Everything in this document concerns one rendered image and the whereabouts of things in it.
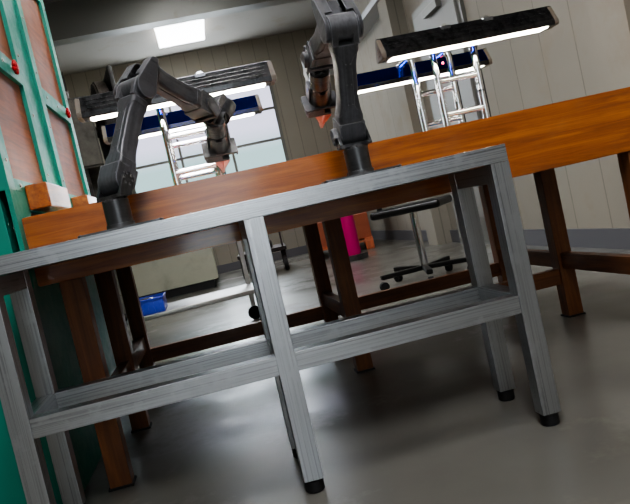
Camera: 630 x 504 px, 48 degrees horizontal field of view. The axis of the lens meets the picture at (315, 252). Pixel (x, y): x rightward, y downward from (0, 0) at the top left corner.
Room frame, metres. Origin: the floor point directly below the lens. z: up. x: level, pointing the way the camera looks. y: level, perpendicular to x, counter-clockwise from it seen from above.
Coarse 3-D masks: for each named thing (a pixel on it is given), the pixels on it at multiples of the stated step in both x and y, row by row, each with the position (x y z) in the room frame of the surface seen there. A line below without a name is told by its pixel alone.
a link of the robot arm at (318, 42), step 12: (312, 0) 1.70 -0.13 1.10; (324, 0) 1.70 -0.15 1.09; (336, 0) 1.74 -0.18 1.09; (348, 0) 1.70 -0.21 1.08; (324, 12) 1.67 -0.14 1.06; (336, 12) 1.73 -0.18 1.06; (324, 24) 1.65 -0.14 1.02; (360, 24) 1.66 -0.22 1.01; (312, 36) 1.87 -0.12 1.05; (324, 36) 1.67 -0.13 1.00; (360, 36) 1.68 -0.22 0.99; (312, 48) 1.87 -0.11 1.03; (324, 48) 1.84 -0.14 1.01; (312, 60) 1.89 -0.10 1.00; (324, 60) 1.90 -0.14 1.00
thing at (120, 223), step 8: (104, 200) 1.69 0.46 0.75; (112, 200) 1.68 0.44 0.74; (120, 200) 1.68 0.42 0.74; (128, 200) 1.71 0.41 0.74; (104, 208) 1.69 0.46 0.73; (112, 208) 1.68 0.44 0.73; (120, 208) 1.68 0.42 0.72; (128, 208) 1.70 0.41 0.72; (112, 216) 1.68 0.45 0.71; (120, 216) 1.68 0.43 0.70; (128, 216) 1.69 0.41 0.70; (112, 224) 1.68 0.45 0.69; (120, 224) 1.68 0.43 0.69; (128, 224) 1.68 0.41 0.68; (136, 224) 1.68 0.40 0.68; (96, 232) 1.67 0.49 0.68; (104, 232) 1.67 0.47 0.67
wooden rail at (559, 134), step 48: (624, 96) 2.11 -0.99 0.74; (384, 144) 2.00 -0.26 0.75; (432, 144) 2.02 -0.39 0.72; (480, 144) 2.04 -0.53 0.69; (528, 144) 2.06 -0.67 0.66; (576, 144) 2.08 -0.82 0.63; (624, 144) 2.10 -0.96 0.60; (144, 192) 1.91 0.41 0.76; (192, 192) 1.93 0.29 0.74; (240, 192) 1.94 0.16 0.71; (384, 192) 2.00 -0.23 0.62; (432, 192) 2.02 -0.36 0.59; (48, 240) 1.87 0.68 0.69; (192, 240) 1.92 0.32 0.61; (240, 240) 1.94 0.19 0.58
